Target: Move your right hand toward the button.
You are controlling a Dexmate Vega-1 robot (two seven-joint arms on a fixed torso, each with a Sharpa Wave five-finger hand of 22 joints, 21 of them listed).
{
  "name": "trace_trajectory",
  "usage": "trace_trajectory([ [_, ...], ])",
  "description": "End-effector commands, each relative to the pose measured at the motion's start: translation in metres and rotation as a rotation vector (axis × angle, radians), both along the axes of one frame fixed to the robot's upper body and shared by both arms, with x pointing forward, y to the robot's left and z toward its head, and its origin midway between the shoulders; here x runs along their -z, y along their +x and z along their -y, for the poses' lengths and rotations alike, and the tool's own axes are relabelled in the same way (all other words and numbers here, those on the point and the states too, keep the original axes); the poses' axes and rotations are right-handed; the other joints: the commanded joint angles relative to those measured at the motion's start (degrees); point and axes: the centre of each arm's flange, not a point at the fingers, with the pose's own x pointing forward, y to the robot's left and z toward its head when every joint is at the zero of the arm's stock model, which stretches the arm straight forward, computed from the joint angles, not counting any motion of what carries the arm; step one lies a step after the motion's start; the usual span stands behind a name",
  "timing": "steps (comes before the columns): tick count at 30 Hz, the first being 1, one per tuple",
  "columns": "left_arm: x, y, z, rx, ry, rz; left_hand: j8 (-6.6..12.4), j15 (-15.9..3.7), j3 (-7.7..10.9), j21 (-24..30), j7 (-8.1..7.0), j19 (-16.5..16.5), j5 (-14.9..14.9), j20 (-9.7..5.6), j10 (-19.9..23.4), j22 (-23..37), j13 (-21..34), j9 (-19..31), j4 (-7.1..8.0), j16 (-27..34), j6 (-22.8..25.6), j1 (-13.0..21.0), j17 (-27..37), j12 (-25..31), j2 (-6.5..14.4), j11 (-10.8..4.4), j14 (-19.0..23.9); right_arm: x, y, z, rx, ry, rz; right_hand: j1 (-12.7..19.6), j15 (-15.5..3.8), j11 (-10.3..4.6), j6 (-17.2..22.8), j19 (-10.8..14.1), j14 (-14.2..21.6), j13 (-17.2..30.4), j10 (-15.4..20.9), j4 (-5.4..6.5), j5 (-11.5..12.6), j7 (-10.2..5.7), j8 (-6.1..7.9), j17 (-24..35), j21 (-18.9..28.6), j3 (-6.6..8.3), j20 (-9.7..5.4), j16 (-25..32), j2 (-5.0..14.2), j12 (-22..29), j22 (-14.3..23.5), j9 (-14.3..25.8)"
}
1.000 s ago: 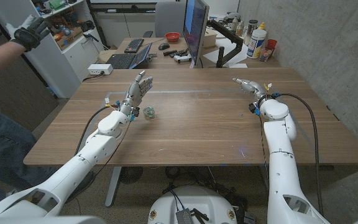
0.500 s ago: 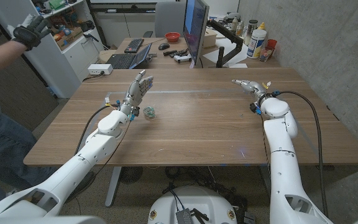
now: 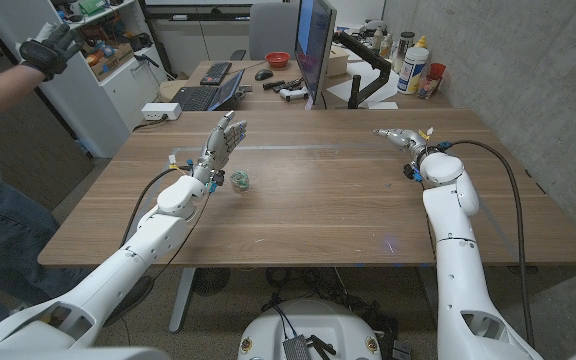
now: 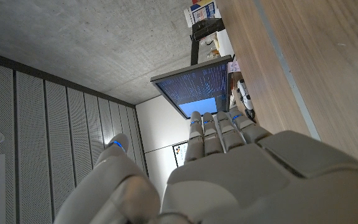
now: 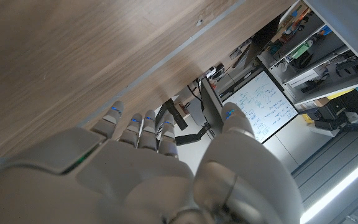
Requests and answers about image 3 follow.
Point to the person's gloved hand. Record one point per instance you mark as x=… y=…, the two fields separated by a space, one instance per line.
x=45 y=52

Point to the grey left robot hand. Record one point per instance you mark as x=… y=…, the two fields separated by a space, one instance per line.
x=216 y=147

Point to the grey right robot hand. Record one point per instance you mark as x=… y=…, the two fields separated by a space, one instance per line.
x=408 y=140

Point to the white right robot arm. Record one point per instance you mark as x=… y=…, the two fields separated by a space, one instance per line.
x=460 y=280

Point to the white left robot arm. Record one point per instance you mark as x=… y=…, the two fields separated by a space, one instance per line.
x=113 y=280

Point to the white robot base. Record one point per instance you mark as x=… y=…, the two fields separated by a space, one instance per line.
x=318 y=320

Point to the clear green tape roll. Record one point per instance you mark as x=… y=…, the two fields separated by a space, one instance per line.
x=239 y=181

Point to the open laptop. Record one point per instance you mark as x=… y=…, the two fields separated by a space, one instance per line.
x=198 y=97

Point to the glass with items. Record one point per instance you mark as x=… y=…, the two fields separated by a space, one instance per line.
x=427 y=86

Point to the green box on shelf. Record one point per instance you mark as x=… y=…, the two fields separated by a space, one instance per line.
x=92 y=6

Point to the white power strip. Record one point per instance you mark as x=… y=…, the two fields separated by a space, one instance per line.
x=160 y=111

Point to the cardboard box with tools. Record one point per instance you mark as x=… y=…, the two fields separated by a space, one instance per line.
x=113 y=62

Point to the white wipes canister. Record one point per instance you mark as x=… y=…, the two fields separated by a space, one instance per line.
x=410 y=70

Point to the black keyboard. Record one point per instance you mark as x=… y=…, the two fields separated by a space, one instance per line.
x=216 y=73

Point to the red cup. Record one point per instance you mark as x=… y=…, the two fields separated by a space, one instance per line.
x=438 y=70

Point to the grey tape outline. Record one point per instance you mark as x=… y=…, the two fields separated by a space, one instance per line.
x=293 y=147

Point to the white shelf cabinet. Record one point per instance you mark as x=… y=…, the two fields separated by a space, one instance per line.
x=113 y=100

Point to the white paper sheets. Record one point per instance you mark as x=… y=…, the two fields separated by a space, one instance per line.
x=340 y=90

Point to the black remote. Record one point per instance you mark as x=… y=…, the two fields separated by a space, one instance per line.
x=273 y=85

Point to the black computer mouse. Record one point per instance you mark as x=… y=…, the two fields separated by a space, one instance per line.
x=264 y=74

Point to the dark lid jar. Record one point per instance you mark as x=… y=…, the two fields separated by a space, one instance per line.
x=402 y=50

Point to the white game controller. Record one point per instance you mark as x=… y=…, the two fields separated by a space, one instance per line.
x=293 y=93

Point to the small tan bottle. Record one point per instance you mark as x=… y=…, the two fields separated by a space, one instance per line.
x=386 y=46

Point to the black power tool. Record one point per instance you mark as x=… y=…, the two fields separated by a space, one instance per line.
x=143 y=41

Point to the black handheld device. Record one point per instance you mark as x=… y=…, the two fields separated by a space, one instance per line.
x=292 y=84

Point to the yellow cap bottle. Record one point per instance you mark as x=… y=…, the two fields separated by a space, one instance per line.
x=421 y=42

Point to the beige box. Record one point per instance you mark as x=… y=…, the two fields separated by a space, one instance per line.
x=338 y=62

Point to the red bowl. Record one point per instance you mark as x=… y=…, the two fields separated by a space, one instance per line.
x=277 y=60

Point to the small white bottle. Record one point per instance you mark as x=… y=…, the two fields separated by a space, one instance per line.
x=378 y=37

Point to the grey office chair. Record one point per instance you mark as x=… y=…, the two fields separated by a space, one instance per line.
x=273 y=30

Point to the black floor fan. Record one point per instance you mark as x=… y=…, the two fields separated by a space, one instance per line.
x=210 y=281

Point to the computer monitor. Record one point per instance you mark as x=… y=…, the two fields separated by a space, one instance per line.
x=313 y=45

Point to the grey table leg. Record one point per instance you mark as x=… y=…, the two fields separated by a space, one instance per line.
x=427 y=285
x=182 y=300

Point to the person's blue jeans legs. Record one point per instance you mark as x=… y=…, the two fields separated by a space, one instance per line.
x=8 y=240

